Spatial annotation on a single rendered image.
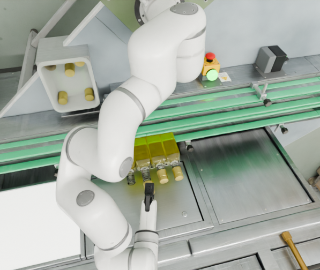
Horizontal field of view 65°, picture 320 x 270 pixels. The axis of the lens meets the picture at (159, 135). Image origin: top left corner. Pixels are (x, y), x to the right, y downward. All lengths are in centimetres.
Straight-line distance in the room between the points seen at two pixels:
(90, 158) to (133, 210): 58
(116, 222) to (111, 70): 65
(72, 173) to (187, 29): 38
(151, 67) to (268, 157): 92
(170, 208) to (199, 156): 31
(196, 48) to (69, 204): 41
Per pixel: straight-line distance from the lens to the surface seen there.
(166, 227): 99
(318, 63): 137
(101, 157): 45
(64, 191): 57
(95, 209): 51
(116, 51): 100
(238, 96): 107
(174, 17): 54
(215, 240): 100
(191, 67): 59
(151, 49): 47
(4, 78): 185
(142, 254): 72
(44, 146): 106
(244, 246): 105
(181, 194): 105
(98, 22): 95
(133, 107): 47
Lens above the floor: 161
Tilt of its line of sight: 39 degrees down
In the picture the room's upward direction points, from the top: 163 degrees clockwise
